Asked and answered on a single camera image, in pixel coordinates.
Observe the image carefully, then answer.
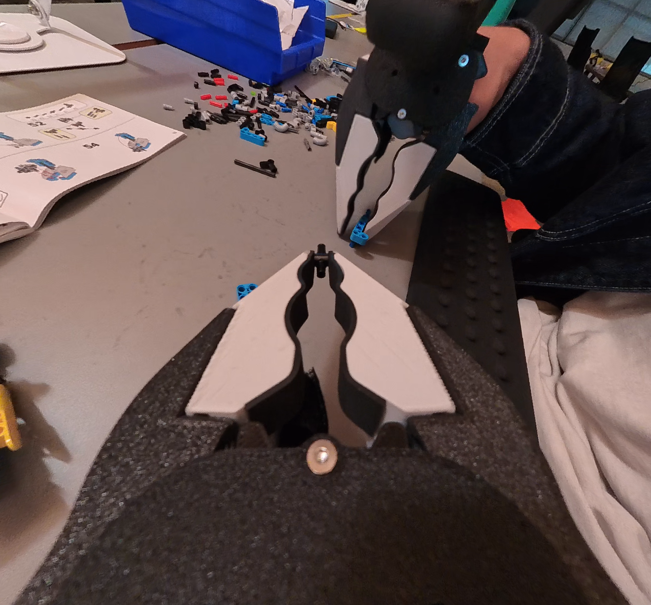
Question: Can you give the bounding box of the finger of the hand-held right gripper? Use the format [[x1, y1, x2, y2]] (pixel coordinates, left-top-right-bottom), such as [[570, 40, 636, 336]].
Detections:
[[336, 115, 380, 236], [363, 140, 438, 240]]

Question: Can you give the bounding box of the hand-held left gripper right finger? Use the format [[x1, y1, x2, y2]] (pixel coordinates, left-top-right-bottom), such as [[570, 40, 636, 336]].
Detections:
[[325, 250, 456, 447]]

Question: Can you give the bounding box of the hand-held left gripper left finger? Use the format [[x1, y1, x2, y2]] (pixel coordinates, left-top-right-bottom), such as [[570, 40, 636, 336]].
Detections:
[[185, 250, 312, 435]]

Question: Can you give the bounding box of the person's right forearm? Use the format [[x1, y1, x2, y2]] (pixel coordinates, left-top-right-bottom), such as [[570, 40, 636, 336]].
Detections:
[[460, 18, 651, 307]]

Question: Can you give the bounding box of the grey desk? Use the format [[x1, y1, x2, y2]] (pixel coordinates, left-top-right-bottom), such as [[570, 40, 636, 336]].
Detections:
[[0, 2, 484, 605]]

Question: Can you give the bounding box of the person's right hand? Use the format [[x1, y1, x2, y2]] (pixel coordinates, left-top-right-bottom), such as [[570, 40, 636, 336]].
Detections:
[[467, 25, 534, 132]]

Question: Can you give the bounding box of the black brick axle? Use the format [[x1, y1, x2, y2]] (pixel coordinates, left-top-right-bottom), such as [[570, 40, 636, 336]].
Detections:
[[234, 159, 278, 178]]

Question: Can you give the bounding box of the black perforated panel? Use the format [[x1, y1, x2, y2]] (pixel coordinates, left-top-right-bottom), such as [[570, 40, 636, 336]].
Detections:
[[407, 170, 538, 429]]

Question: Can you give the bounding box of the pile of small brick pieces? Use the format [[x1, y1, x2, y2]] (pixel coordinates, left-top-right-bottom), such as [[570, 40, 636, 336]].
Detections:
[[163, 68, 342, 151]]

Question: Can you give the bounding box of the black office chair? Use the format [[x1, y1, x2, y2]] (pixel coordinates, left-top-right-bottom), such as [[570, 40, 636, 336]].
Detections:
[[592, 36, 651, 103], [566, 25, 602, 78]]

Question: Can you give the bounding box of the blue storage bin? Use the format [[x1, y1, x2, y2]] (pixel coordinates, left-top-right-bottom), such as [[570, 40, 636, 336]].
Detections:
[[106, 0, 327, 86]]

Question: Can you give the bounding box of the white shirt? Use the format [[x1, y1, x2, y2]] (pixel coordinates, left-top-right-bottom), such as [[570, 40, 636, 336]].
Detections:
[[516, 292, 651, 605]]

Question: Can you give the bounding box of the blue yellow toy vehicle assembly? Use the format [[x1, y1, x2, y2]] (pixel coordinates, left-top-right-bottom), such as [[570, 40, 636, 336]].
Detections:
[[0, 343, 24, 454]]

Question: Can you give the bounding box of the open instruction booklet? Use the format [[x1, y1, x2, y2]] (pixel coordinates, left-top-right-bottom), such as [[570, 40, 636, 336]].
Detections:
[[0, 94, 188, 244]]

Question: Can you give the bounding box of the white stand base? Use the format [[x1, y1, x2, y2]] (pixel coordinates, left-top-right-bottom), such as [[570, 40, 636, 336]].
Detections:
[[0, 13, 127, 75]]

